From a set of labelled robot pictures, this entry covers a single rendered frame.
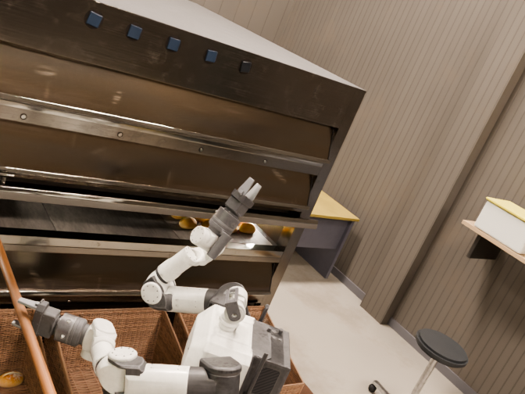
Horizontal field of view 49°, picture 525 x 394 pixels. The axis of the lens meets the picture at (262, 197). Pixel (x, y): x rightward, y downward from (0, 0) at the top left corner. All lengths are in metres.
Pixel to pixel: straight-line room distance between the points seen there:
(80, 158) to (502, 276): 3.76
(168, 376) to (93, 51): 1.15
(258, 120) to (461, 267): 3.16
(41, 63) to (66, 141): 0.31
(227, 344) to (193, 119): 1.03
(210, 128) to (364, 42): 4.17
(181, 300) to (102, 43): 0.93
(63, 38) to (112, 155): 0.49
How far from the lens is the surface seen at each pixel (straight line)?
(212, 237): 1.93
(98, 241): 2.49
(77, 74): 2.18
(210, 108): 2.43
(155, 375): 1.60
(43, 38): 2.10
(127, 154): 2.35
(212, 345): 1.69
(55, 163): 2.25
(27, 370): 2.61
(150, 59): 2.23
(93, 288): 2.60
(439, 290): 5.45
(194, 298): 2.00
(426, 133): 5.66
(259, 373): 1.70
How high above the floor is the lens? 2.32
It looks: 18 degrees down
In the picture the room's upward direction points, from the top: 23 degrees clockwise
